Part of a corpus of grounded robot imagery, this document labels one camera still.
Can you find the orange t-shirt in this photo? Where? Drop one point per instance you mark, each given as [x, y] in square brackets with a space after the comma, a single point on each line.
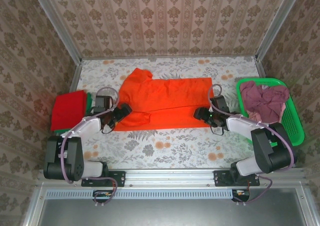
[170, 98]

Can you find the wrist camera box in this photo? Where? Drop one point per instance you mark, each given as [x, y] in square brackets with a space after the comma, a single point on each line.
[220, 104]
[103, 102]

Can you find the pink t-shirt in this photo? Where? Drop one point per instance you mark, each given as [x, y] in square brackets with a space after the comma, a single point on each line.
[252, 115]

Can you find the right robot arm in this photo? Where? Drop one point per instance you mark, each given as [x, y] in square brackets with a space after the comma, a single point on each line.
[270, 155]

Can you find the green folded t-shirt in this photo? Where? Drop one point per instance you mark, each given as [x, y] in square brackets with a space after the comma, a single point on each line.
[89, 102]

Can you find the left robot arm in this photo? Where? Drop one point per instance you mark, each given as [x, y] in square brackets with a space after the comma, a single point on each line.
[72, 158]

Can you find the aluminium frame post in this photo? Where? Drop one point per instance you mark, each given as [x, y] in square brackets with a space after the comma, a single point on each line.
[277, 25]
[57, 28]

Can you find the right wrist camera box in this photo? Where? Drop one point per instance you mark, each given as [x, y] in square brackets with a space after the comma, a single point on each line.
[220, 104]

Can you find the aluminium mounting rail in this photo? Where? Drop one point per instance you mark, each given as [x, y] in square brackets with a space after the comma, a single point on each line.
[170, 177]

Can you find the mauve t-shirt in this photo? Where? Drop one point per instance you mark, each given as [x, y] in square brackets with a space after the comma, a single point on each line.
[265, 98]

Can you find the floral table cover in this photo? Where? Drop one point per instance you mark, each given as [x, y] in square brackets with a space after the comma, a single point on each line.
[175, 150]

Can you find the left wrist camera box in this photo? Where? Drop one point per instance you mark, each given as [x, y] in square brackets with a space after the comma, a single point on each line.
[103, 102]

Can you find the grey metal panel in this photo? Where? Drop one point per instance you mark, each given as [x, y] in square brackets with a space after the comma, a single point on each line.
[175, 213]

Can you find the green plastic basket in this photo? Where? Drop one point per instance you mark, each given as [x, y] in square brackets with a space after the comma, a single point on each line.
[292, 125]

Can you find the red folded t-shirt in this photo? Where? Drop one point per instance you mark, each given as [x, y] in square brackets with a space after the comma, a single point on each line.
[67, 110]

